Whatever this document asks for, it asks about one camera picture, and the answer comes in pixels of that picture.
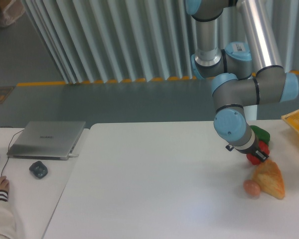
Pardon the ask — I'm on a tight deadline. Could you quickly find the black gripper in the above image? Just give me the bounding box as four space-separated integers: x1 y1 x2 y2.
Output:
225 131 269 162

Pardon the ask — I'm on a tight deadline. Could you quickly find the red bell pepper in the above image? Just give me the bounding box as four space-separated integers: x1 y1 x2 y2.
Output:
246 140 270 165

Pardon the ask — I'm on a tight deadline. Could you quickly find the cream striped sleeve forearm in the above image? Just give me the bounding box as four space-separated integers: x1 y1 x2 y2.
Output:
0 190 18 239

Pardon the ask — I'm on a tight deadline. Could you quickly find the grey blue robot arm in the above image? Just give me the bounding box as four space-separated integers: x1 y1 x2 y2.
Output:
185 0 299 162

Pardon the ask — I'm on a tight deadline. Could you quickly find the golden pastry bread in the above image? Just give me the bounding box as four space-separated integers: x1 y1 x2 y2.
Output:
252 159 285 200

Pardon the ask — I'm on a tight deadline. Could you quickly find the green bell pepper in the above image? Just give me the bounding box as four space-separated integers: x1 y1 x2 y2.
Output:
250 125 271 145

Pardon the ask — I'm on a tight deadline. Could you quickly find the brown egg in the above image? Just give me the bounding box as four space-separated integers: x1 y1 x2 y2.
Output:
243 180 261 197

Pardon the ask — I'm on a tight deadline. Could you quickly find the grey folding partition screen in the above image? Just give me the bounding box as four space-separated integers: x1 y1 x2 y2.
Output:
21 0 299 84

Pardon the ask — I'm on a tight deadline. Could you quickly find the silver closed laptop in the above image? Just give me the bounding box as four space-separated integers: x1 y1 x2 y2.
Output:
7 121 86 160

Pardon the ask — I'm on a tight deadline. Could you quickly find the dark grey computer mouse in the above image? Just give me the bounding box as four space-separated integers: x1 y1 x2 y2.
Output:
29 161 48 179

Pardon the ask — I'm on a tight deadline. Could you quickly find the cardboard box with wrap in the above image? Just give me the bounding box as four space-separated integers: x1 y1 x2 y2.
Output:
0 0 25 28

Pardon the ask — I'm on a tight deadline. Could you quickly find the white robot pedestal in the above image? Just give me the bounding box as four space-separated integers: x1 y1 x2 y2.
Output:
244 105 258 120

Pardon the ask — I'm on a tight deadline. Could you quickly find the black mouse cable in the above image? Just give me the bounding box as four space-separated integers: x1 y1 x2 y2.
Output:
0 125 24 177

